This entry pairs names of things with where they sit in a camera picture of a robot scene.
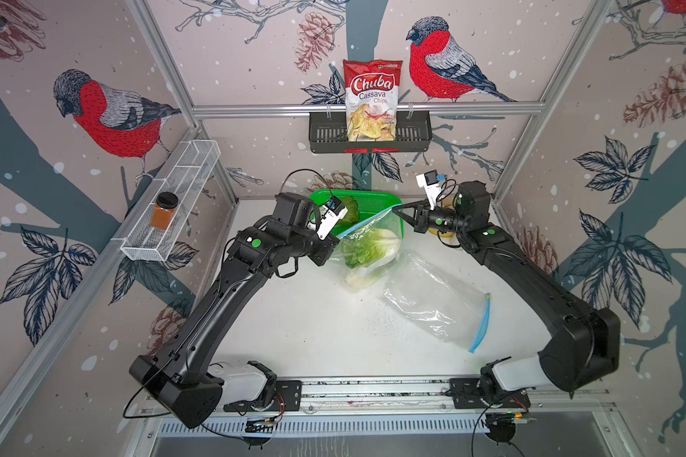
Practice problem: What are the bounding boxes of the orange spice jar black lid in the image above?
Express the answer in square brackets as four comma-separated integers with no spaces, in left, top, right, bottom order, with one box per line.
[150,192,179,230]

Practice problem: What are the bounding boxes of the aluminium rail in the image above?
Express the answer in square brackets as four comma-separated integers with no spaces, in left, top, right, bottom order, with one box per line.
[142,372,610,413]

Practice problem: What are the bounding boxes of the clear zipper bag blue zip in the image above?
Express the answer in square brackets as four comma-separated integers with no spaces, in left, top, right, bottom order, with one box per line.
[332,207,403,291]

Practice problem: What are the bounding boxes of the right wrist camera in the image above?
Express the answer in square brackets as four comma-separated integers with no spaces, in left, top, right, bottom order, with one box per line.
[454,181,491,230]

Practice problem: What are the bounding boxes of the white wire shelf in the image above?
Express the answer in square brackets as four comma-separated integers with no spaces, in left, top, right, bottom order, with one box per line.
[120,140,220,262]

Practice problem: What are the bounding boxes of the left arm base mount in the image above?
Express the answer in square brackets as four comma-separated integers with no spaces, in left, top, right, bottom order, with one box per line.
[215,361,302,415]

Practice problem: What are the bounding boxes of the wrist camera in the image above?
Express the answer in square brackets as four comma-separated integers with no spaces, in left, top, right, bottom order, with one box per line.
[454,181,491,230]
[272,192,318,229]

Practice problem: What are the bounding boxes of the chinese cabbage light green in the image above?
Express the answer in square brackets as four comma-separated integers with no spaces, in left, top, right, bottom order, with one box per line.
[345,259,391,291]

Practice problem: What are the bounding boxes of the black wall basket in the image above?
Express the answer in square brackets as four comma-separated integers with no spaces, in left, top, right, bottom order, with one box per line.
[308,112,433,154]

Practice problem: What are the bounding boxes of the bamboo steamer yellow bands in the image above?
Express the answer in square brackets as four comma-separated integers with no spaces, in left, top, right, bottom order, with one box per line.
[428,228,454,238]

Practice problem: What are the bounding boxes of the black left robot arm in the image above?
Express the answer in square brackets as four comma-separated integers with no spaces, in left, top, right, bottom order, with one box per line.
[130,224,339,428]

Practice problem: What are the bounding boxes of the chinese cabbage front dark leaves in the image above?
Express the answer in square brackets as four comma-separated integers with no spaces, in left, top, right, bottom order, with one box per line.
[340,228,401,268]

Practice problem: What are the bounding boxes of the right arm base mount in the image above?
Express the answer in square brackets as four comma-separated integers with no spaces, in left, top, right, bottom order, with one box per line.
[444,362,531,411]

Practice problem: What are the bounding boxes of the green plastic basket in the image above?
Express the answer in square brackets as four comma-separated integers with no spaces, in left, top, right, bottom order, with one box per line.
[309,190,402,237]

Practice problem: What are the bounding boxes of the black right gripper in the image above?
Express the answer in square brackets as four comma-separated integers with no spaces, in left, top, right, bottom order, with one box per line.
[393,199,470,237]

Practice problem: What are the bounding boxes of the red cassava chips bag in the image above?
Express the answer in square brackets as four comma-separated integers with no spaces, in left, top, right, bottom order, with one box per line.
[343,59,402,142]

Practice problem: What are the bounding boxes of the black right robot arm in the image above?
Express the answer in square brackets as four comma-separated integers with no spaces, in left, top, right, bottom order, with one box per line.
[393,200,620,402]

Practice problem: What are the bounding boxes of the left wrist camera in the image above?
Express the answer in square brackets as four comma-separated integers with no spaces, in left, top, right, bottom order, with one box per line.
[272,192,318,229]

